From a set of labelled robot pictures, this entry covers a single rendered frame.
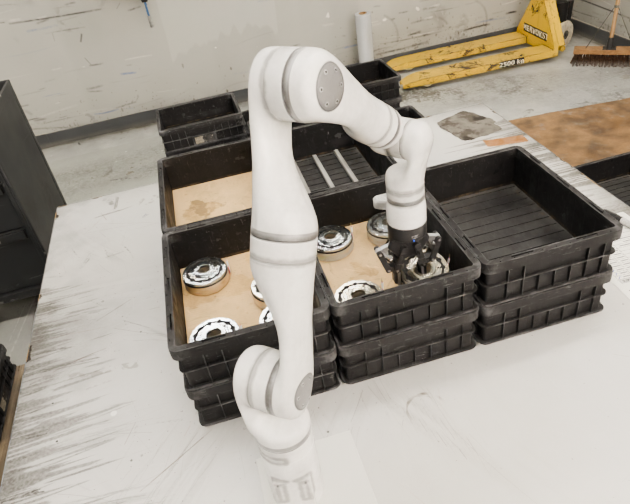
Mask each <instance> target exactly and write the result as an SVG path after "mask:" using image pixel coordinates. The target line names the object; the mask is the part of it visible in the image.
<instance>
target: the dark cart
mask: <svg viewBox="0 0 630 504"><path fill-rule="evenodd" d="M64 205H67V203H66V201H65V199H64V197H63V195H62V192H61V190H60V188H59V186H58V184H57V182H56V180H55V177H54V175H53V173H52V171H51V169H50V167H49V164H48V162H47V160H46V158H45V156H44V154H43V152H42V149H41V147H40V145H39V143H38V141H37V139H36V136H35V134H34V132H33V130H32V128H31V126H30V124H29V121H28V119H27V117H26V115H25V113H24V111H23V109H22V106H21V104H20V102H19V100H18V98H17V96H16V93H15V91H14V89H13V87H12V85H11V82H10V80H9V79H8V80H3V81H0V305H1V304H5V303H9V302H12V301H16V300H20V299H24V298H28V297H31V296H35V295H39V293H40V288H41V283H42V279H43V274H44V269H45V264H46V259H47V254H48V249H49V244H50V239H51V234H52V229H53V224H54V219H55V214H56V210H57V207H60V206H64Z"/></svg>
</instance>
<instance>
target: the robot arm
mask: <svg viewBox="0 0 630 504"><path fill-rule="evenodd" d="M248 106H249V121H250V136H251V151H252V217H251V230H250V268H251V272H252V275H253V278H254V280H255V283H256V285H257V287H258V289H259V292H260V294H261V296H262V297H263V299H264V301H265V303H266V305H267V307H268V309H269V311H270V313H271V315H272V318H273V320H274V323H275V326H276V329H277V333H278V339H279V350H277V349H274V348H271V347H267V346H264V345H254V346H251V347H249V348H247V349H246V350H245V351H244V352H243V353H242V354H241V356H240V357H239V359H238V361H237V363H236V366H235V369H234V374H233V391H234V396H235V400H236V403H237V405H238V408H239V410H240V413H241V415H242V418H243V420H244V423H245V425H246V427H247V429H248V431H249V432H250V433H251V434H252V435H253V436H254V437H255V439H256V442H257V445H258V449H259V452H260V455H261V459H262V462H263V465H264V468H265V472H266V475H267V478H268V481H269V485H270V488H271V491H272V494H273V497H274V500H275V502H276V504H318V502H319V500H320V499H321V497H322V495H323V491H324V481H323V476H322V472H321V467H320V463H319V458H318V453H317V449H316V444H315V439H314V434H313V429H312V424H311V419H310V415H309V411H308V409H307V406H308V403H309V400H310V397H311V392H312V386H313V373H314V369H313V328H312V312H313V292H314V278H315V268H316V257H317V242H318V221H317V217H316V214H315V211H314V208H313V205H312V203H311V200H310V198H309V196H308V194H307V191H306V189H305V187H304V185H303V183H302V181H301V179H300V176H299V174H298V171H297V169H296V166H295V162H294V158H293V152H292V132H291V130H292V122H297V123H316V122H322V123H332V124H340V125H342V127H343V129H344V130H345V132H346V133H347V134H348V135H349V136H350V137H351V138H353V139H354V140H356V141H358V142H360V143H363V144H365V145H367V146H369V147H370V148H371V149H372V150H373V151H375V152H377V153H379V154H382V155H385V156H390V157H394V158H399V159H404V160H406V161H407V162H402V163H397V164H394V165H392V166H390V167H389V168H388V169H387V171H386V174H385V185H386V193H385V194H381V195H377V196H375V197H374V198H373V206H374V208H375V209H382V210H386V216H387V229H388V239H387V241H386V244H385V245H383V246H381V247H379V246H375V247H374V251H375V253H376V255H377V256H378V258H379V260H380V262H381V264H382V265H383V267H384V269H385V271H386V273H391V272H392V279H393V281H394V283H395V284H397V285H398V286H399V285H402V279H401V267H402V265H403V264H404V260H405V258H407V257H409V256H416V257H417V259H418V261H417V270H418V271H419V272H420V273H427V270H426V265H427V263H428V262H430V261H431V262H433V261H435V259H436V256H437V253H438V250H439V247H440V244H441V242H442V237H441V236H440V235H439V233H438V232H437V231H433V232H432V233H427V212H426V201H425V188H424V177H425V171H426V167H427V162H428V159H429V155H430V152H431V149H432V146H433V142H434V134H433V130H432V128H431V126H430V125H429V124H428V123H427V122H426V121H423V120H419V119H412V118H406V117H401V116H400V114H399V113H398V112H397V111H396V110H395V109H394V108H392V107H391V106H389V105H387V104H386V103H384V102H382V101H381V100H379V99H377V98H376V97H374V96H373V95H371V94H370V93H369V92H368V91H367V90H366V89H365V88H364V87H363V86H362V85H361V84H360V83H359V82H358V81H357V80H356V79H355V78H354V77H353V75H352V74H351V73H350V72H349V71H348V70H347V69H346V68H345V66H344V65H343V64H342V63H341V62H340V61H339V60H338V59H337V58H336V57H335V56H333V55H332V54H331V53H329V52H328V51H326V50H324V49H322V48H317V47H288V46H287V47H285V46H272V47H266V48H264V49H262V50H261V51H260V52H259V53H258V54H257V55H256V56H255V58H254V60H253V63H252V65H251V68H250V73H249V81H248ZM427 241H429V244H428V247H427V249H426V252H425V254H424V253H423V251H422V249H423V247H424V246H425V244H426V243H427ZM388 250H390V251H392V252H393V253H392V257H393V258H392V262H391V263H388V262H387V260H386V257H387V251H388Z"/></svg>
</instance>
